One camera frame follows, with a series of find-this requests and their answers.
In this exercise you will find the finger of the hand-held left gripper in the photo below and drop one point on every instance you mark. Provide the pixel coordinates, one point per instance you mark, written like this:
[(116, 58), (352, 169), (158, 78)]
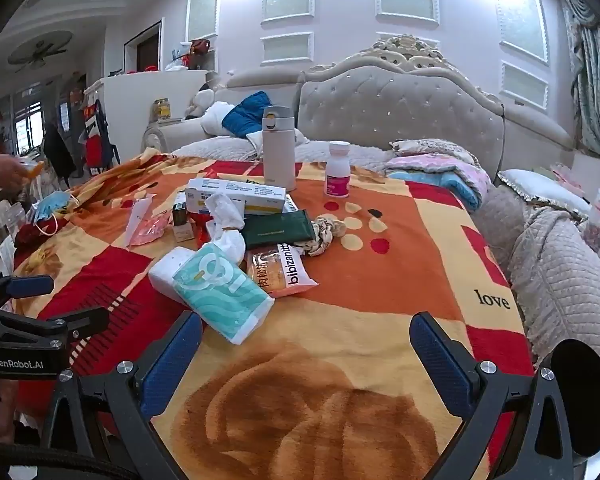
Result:
[(85, 317), (30, 285)]

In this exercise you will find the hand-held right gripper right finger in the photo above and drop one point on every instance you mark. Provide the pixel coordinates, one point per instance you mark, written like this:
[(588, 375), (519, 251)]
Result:
[(437, 360)]

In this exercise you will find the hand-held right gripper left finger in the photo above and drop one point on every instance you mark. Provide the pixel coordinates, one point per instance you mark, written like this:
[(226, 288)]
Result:
[(172, 360)]

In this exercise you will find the teal tissue pack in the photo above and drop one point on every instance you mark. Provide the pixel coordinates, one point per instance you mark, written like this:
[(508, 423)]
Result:
[(220, 295)]

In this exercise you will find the dark green small box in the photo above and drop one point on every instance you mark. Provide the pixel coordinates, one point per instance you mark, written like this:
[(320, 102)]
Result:
[(181, 220)]

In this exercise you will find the bread snack packet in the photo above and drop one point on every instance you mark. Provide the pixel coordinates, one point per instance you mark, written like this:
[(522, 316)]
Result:
[(280, 270)]

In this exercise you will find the black trash can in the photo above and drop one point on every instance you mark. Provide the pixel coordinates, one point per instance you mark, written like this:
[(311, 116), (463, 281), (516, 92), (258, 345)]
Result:
[(585, 400)]

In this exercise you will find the white tissue bundle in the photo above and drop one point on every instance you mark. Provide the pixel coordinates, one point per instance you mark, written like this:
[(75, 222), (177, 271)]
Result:
[(225, 215)]

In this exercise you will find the blue face mask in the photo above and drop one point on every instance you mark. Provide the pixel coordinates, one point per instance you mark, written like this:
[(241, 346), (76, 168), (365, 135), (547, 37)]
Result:
[(50, 207)]

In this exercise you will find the white soft packet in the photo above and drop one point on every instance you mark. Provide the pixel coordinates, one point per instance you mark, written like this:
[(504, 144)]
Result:
[(167, 272)]

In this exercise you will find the orange red printed blanket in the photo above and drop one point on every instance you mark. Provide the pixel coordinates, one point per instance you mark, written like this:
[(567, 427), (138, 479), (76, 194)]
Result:
[(330, 320)]

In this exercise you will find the pink transparent packet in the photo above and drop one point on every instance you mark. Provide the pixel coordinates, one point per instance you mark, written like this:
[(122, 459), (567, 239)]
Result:
[(137, 215)]

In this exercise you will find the orange packet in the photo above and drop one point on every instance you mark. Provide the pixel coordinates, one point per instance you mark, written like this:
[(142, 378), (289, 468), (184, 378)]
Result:
[(32, 169)]

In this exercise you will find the red packet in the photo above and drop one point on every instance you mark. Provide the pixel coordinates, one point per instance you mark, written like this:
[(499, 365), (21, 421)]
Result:
[(200, 220)]

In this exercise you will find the quilted beige sofa cover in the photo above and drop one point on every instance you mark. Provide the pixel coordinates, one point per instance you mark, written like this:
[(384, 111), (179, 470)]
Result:
[(555, 270)]

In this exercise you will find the red black jacket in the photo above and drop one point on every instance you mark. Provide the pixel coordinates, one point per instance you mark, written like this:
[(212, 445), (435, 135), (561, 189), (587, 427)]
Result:
[(97, 135)]

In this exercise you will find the dark green flat packet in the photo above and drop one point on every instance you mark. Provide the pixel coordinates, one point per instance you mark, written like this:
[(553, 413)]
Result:
[(280, 230)]

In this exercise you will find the beige braided scrunchie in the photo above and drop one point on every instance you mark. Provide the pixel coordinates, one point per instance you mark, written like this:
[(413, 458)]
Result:
[(325, 230)]

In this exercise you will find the white medicine box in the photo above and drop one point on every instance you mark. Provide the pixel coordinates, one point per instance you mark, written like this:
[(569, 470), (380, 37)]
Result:
[(240, 192)]

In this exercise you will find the folded pink blue blanket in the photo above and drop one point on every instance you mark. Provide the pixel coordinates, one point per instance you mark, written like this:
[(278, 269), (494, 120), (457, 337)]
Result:
[(430, 172)]

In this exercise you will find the white cushion with trim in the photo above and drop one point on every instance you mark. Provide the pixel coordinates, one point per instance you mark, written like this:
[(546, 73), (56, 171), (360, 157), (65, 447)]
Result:
[(540, 187)]

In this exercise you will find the white cabinet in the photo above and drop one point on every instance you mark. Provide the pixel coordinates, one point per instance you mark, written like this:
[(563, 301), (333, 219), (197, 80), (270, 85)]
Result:
[(130, 110)]

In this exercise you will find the white pill bottle pink label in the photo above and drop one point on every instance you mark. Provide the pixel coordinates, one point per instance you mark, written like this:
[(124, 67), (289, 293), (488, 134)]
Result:
[(337, 180)]

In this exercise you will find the glass jar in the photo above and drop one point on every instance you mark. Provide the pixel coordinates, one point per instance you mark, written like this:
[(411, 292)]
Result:
[(162, 110)]

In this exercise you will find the beige thermos bottle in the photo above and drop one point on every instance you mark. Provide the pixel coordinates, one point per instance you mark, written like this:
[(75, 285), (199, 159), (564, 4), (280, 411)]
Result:
[(279, 155)]

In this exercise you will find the white pillow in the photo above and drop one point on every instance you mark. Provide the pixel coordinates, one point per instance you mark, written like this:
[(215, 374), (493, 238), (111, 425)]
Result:
[(215, 120)]

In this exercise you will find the beige plush bear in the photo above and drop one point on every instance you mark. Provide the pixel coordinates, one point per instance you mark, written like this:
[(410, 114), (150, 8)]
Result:
[(198, 102)]

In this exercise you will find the beige tufted sofa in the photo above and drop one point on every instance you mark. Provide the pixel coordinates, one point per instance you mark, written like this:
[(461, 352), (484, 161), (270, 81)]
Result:
[(395, 110)]

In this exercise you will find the blue padded jacket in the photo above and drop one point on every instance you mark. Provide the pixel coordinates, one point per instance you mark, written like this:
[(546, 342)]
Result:
[(245, 115)]

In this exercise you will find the red bag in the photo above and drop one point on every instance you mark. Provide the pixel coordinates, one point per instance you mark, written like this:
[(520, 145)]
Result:
[(200, 50)]

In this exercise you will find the pale patterned curtain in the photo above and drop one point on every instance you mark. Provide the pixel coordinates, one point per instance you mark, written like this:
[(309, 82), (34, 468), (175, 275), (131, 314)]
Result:
[(595, 85)]

